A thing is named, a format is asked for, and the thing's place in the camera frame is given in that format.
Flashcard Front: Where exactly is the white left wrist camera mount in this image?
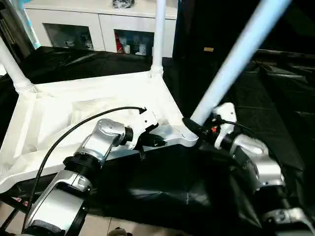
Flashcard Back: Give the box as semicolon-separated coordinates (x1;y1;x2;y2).
127;109;159;150

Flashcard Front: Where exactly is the white glass door cabinet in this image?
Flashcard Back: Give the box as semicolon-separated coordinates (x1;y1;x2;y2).
23;0;178;59

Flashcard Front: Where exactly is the red package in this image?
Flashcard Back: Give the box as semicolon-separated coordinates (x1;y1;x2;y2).
115;34;125;54

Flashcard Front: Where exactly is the dark brown rounded object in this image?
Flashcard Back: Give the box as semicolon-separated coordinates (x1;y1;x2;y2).
108;227;131;236

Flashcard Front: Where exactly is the white plastic table leg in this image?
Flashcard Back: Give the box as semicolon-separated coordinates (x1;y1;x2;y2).
149;0;166;78
0;36;36;94
182;0;293;146

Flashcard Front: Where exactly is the tangled dark cable bundle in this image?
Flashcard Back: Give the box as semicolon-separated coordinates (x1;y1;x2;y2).
112;0;136;8

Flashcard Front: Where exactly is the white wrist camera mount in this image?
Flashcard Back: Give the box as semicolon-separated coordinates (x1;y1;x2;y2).
213;102;237;149
127;109;159;150

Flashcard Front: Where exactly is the black glossy mat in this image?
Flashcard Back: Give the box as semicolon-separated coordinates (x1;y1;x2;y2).
0;45;315;236

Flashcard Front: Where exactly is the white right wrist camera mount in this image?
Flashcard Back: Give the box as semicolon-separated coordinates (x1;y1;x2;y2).
213;102;237;149

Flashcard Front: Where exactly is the black flat monitor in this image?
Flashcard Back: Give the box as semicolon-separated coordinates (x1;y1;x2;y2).
253;0;315;61

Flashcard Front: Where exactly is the white plastic table top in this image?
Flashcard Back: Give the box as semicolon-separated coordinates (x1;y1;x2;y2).
0;70;200;195

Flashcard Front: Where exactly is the pale teal translucent object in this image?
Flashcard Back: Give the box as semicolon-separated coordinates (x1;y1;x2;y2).
23;7;41;50

